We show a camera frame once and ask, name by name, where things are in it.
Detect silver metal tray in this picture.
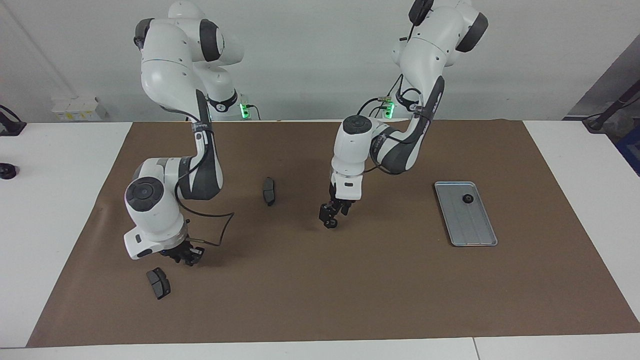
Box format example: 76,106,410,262
434,181,499,247

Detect brown table mat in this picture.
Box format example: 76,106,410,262
26,119,640,348

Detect white small box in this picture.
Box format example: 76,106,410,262
51,96,108,122

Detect black table clamp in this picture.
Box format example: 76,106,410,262
0,105,27,137

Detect black stand pole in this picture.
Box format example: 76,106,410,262
582,80,640,133

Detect blue crate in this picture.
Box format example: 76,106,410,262
616,125,640,176

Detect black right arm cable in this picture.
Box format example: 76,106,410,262
172,112,236,248

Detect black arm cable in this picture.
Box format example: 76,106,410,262
172,112,236,248
357,0,436,176

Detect black base cable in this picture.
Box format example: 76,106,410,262
356,96,396,120

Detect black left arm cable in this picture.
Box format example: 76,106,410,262
357,0,436,176

